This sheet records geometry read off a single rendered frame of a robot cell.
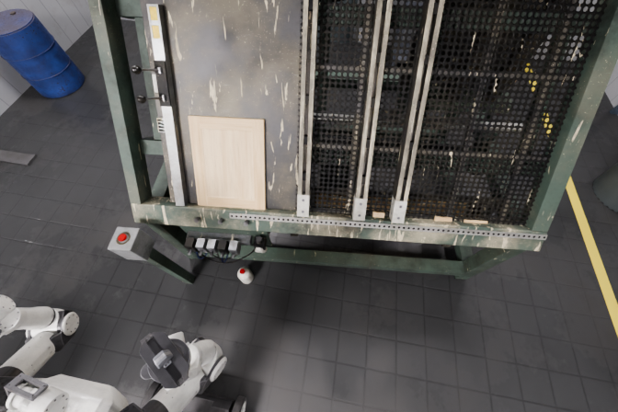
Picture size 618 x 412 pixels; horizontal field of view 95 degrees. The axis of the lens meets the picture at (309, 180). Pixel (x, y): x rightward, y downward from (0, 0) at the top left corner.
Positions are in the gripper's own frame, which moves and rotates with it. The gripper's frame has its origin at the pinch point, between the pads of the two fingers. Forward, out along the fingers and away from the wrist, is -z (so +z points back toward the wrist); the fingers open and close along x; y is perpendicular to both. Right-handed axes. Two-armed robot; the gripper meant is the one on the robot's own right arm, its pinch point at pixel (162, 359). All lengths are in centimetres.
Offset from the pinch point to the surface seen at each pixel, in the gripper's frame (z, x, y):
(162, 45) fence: 13, 104, 64
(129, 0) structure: 7, 128, 65
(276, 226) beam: 68, 19, 67
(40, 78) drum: 192, 335, 43
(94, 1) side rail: 7, 131, 52
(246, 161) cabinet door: 46, 51, 71
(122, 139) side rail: 54, 100, 34
